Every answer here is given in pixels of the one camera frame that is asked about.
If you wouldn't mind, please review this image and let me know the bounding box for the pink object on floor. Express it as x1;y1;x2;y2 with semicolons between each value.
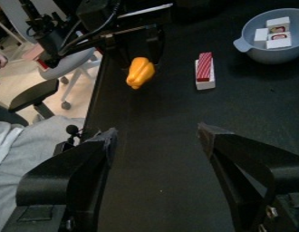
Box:
19;43;46;63

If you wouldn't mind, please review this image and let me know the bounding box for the white box with red label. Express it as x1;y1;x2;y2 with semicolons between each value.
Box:
265;15;292;34
265;31;292;50

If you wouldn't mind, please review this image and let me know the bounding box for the small black knob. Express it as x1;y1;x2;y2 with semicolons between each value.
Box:
65;124;81;145

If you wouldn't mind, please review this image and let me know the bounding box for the black chair seat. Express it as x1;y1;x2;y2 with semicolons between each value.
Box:
6;78;59;120

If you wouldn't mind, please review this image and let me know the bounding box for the red striped white box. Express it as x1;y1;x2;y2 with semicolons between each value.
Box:
193;51;216;91

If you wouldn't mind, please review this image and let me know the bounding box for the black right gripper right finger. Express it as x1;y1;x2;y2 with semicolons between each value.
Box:
195;121;299;232

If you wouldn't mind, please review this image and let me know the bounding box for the person's grey clothing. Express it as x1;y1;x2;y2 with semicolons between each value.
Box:
0;115;86;232

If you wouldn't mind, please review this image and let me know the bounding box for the white office chair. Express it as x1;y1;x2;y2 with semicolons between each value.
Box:
35;44;102;111

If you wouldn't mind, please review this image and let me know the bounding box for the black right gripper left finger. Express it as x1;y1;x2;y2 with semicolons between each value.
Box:
15;127;119;232

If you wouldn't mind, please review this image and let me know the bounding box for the orange toy squash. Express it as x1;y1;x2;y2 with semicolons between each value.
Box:
125;56;157;91

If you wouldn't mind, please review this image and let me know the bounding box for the plain white small box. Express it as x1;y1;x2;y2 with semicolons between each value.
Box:
253;27;270;50

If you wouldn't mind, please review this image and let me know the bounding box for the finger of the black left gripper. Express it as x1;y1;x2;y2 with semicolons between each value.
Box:
145;28;165;65
103;35;131;69

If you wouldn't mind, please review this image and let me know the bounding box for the light blue mixing bowl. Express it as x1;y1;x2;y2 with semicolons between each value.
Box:
232;7;299;65

